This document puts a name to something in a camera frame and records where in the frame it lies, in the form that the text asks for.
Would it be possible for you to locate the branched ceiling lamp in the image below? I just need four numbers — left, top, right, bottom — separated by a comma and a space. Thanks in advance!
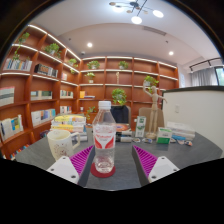
108, 0, 165, 25

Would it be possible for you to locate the wooden artist mannequin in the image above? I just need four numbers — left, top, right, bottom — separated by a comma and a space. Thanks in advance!
142, 82, 168, 140

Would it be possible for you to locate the grey curtain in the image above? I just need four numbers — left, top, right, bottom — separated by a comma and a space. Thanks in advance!
190, 67, 219, 88

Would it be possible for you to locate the small green white box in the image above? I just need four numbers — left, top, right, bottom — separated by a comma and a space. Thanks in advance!
156, 126, 173, 145

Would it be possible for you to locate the tan chair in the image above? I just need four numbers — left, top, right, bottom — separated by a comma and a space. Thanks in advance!
138, 106, 165, 129

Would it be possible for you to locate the clear plastic water bottle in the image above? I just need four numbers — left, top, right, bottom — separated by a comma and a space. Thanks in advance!
91, 100, 117, 174

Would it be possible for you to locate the wooden bookshelf unit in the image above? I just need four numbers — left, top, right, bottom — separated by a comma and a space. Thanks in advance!
0, 23, 179, 161

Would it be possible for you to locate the white printed mug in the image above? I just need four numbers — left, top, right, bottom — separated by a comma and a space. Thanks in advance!
46, 129, 81, 162

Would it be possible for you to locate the black ceiling track rail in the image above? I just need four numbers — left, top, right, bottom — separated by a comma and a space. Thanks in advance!
189, 57, 223, 73

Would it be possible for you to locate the tall white green carton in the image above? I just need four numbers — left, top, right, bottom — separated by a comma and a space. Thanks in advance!
134, 115, 147, 138

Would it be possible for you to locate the ceiling air vent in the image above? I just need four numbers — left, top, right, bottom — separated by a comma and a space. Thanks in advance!
143, 25, 167, 36

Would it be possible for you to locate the window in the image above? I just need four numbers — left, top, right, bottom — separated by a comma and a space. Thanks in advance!
214, 66, 224, 86

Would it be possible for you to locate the dark blue chair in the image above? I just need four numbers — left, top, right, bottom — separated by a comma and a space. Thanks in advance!
109, 105, 131, 125

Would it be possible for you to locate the white tissue pack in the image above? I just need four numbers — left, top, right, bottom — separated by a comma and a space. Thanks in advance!
166, 121, 196, 141

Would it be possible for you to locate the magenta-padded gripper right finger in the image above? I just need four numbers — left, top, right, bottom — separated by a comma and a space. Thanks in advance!
131, 144, 181, 186

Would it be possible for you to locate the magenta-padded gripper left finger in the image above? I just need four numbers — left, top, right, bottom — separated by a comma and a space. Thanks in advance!
45, 144, 95, 186

